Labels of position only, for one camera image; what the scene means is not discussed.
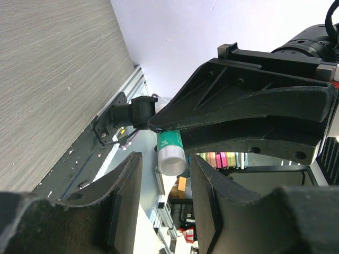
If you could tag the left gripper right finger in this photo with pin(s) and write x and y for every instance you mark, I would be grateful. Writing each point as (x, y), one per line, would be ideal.
(229, 218)

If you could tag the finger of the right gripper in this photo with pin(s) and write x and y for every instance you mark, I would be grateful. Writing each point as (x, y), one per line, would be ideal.
(282, 137)

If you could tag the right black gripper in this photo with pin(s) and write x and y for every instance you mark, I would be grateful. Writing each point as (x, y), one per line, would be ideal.
(296, 80)

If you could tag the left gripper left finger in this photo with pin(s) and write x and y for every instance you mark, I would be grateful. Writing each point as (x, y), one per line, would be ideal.
(100, 218)

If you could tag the white glue stick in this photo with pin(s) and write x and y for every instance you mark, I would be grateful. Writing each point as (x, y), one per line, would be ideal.
(171, 154)

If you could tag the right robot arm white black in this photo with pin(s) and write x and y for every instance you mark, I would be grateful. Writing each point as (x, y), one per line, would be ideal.
(135, 113)

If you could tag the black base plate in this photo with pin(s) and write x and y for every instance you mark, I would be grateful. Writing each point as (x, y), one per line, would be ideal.
(79, 165)

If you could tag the white slotted cable duct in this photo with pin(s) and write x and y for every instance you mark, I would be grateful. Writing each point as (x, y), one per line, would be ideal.
(101, 172)

